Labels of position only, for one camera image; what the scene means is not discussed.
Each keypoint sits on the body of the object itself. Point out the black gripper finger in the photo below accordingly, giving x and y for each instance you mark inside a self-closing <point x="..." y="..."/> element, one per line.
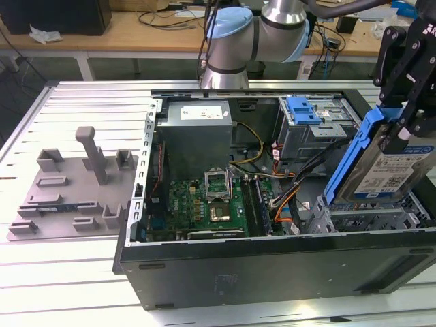
<point x="417" y="68"/>
<point x="388" y="61"/>

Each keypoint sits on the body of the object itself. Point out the hard disk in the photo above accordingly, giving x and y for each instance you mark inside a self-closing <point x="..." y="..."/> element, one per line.
<point x="381" y="173"/>

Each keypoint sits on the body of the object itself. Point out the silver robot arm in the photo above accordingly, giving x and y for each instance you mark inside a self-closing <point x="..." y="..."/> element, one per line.
<point x="272" y="37"/>

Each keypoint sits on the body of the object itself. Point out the metal disk bay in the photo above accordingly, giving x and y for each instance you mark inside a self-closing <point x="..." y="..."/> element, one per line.
<point x="357" y="214"/>

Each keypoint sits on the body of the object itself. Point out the blue box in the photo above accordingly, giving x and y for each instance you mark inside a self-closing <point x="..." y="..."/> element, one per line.
<point x="403" y="7"/>

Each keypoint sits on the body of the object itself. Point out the small black box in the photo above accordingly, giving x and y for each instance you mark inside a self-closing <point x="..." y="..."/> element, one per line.
<point x="347" y="25"/>

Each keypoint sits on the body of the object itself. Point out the blue plastic latch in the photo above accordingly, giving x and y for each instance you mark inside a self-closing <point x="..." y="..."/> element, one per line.
<point x="303" y="112"/>

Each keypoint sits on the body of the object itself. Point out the metal drive cage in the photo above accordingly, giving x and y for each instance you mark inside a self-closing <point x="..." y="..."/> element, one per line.
<point x="306" y="139"/>

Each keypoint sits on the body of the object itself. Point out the black RAM slot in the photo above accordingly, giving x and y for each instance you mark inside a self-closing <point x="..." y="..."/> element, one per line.
<point x="265" y="204"/>
<point x="255" y="204"/>
<point x="260" y="204"/>
<point x="249" y="204"/>

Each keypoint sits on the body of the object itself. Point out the grey power supply unit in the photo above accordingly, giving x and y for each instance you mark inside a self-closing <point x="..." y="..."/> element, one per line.
<point x="194" y="143"/>

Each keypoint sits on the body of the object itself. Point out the CPU socket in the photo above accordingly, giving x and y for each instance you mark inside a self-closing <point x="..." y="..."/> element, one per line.
<point x="219" y="212"/>

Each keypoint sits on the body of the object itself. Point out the black graphics card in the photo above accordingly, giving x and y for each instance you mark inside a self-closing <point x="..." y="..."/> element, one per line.
<point x="214" y="234"/>

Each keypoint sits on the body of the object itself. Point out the green motherboard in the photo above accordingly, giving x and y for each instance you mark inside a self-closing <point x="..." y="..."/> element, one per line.
<point x="184" y="204"/>

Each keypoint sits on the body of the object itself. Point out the black PC case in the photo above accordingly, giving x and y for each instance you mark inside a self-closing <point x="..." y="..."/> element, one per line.
<point x="238" y="272"/>

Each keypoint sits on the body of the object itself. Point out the wooden desk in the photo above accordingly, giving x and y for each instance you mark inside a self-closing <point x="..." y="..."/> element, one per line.
<point x="112" y="37"/>

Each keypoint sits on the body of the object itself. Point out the grey parts rack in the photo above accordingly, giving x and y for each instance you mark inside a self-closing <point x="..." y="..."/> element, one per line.
<point x="75" y="190"/>

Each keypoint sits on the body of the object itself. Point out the large black box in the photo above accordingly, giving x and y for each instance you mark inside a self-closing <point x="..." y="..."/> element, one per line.
<point x="51" y="17"/>

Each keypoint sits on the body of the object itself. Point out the crumpled white paper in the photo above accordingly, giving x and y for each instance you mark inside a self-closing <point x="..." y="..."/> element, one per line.
<point x="44" y="34"/>

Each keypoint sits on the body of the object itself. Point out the green RAM stick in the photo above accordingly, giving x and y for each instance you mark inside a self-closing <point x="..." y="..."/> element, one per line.
<point x="51" y="208"/>

